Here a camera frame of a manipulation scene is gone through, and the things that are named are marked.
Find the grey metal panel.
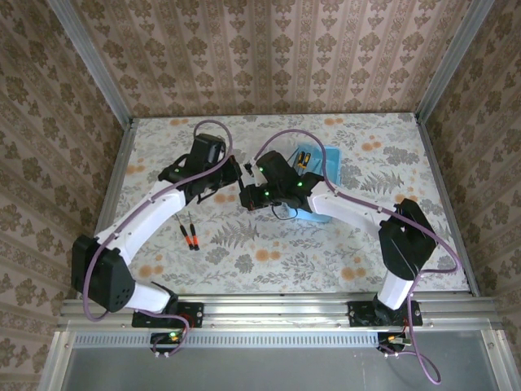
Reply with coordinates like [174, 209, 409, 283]
[38, 330, 514, 391]

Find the grey slotted cable duct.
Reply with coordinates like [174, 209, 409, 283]
[72, 332, 383, 348]

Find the aluminium table side rail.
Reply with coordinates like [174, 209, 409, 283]
[414, 116, 482, 297]
[76, 117, 138, 301]

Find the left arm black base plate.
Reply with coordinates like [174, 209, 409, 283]
[132, 301, 205, 328]

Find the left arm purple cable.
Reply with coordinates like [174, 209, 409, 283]
[82, 121, 233, 359]

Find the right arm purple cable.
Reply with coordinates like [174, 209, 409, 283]
[254, 129, 460, 386]

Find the aluminium frame post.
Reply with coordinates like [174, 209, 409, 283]
[45, 0, 134, 125]
[417, 0, 497, 121]

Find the transparent blue tool box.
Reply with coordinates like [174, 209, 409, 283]
[252, 140, 343, 225]

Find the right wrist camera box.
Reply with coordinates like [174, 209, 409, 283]
[243, 161, 266, 185]

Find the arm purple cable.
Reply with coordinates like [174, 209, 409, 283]
[254, 129, 460, 386]
[82, 121, 233, 359]

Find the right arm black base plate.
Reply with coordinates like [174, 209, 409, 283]
[348, 301, 423, 327]

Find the aluminium mounting rail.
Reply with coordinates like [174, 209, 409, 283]
[56, 296, 501, 332]

